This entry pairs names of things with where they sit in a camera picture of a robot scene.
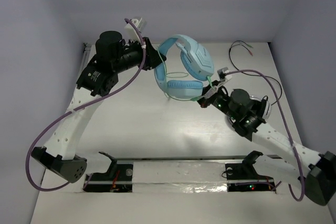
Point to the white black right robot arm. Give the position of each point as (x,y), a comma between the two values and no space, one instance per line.
(298,166)

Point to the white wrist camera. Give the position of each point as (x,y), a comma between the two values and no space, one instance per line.
(223,75)
(134,28)

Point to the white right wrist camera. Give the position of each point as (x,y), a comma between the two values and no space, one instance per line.
(223,75)

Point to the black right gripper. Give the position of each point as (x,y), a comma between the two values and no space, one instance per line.
(207,91)

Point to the light blue headphones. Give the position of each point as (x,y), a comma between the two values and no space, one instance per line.
(197,63)

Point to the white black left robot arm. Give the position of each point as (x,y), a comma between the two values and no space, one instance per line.
(113,55)

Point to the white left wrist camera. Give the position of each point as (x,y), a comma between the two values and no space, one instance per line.
(134,28)

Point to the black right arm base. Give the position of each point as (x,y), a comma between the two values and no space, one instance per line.
(242,177)

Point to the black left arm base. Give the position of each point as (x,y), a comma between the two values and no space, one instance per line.
(117,178)

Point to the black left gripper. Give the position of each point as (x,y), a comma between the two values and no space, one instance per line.
(148,54)

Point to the metal rail strip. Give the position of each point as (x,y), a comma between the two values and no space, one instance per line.
(219,158)

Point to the clear tape roll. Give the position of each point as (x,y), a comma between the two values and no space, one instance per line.
(262,106)

